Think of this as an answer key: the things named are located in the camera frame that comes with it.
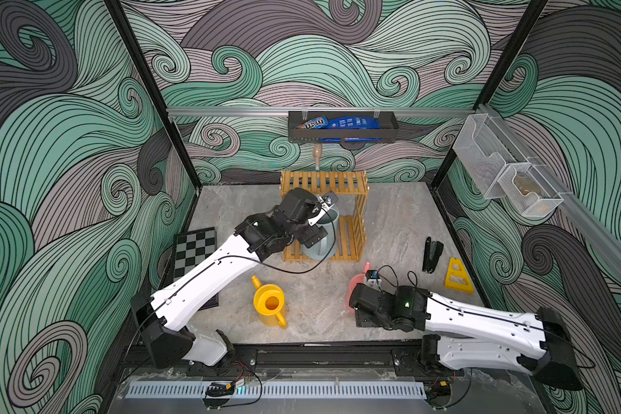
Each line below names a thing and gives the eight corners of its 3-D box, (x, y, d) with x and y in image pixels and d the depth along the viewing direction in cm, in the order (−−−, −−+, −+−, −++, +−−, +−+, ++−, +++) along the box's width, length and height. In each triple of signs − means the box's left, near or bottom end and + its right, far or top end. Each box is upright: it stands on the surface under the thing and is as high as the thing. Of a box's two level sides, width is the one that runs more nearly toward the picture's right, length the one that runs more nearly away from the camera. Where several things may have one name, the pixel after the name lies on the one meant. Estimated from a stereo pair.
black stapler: (421, 270, 94) (424, 266, 92) (425, 241, 103) (428, 236, 100) (436, 275, 93) (440, 271, 90) (439, 245, 101) (443, 241, 99)
